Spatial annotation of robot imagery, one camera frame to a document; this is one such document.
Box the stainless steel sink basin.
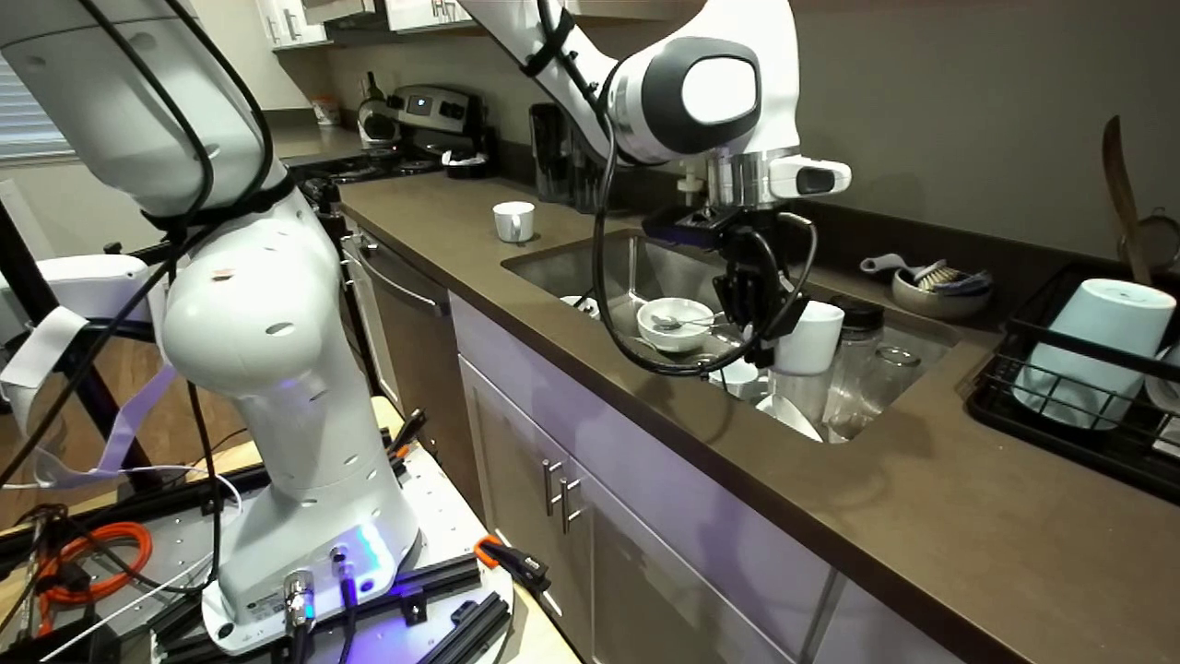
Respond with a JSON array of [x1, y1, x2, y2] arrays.
[[498, 230, 953, 450]]

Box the wooden board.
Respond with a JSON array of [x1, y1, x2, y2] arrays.
[[498, 585, 584, 664]]

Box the white bowl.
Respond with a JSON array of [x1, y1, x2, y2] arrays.
[[636, 291, 720, 359]]

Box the orange cable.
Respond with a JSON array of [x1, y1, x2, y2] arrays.
[[33, 521, 160, 608]]

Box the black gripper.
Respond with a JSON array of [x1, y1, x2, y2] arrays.
[[712, 212, 815, 365]]

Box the small white cup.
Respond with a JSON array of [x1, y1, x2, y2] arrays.
[[706, 355, 771, 404]]

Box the silver toaster appliance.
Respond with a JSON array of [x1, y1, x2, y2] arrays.
[[386, 81, 486, 158]]

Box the perforated robot table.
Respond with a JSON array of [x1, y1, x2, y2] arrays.
[[70, 428, 546, 664]]

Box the stainless steel dishwasher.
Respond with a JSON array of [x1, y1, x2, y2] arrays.
[[347, 226, 486, 521]]

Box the white dish brush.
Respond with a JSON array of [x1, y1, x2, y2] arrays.
[[856, 247, 953, 285]]

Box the orange black clamp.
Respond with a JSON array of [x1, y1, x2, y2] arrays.
[[471, 531, 561, 608], [386, 404, 435, 471]]

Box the black tripod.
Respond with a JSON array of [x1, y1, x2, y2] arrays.
[[0, 199, 169, 493]]

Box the wooden spatula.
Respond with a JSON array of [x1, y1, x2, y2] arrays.
[[1099, 109, 1158, 286]]

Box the white flat box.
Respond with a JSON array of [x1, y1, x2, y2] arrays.
[[0, 251, 160, 323]]

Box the grey lower cabinet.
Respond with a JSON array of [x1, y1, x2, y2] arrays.
[[448, 291, 990, 664]]

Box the white window blind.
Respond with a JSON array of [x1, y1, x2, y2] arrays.
[[0, 53, 80, 166]]

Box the black dish rack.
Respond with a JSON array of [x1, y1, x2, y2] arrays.
[[965, 262, 1180, 506]]

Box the white strap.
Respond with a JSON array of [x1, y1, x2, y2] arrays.
[[0, 305, 182, 490]]

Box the white upper cabinets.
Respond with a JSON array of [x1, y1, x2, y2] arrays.
[[250, 0, 706, 53]]

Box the white ceramic mug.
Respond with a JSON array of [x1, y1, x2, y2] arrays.
[[771, 300, 847, 378], [491, 194, 543, 247]]

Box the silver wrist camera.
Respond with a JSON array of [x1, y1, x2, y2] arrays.
[[767, 156, 856, 203]]

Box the small grey bowl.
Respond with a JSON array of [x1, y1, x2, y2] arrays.
[[890, 251, 999, 323]]

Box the white item in rack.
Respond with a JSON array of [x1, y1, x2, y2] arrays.
[[1141, 365, 1180, 420]]

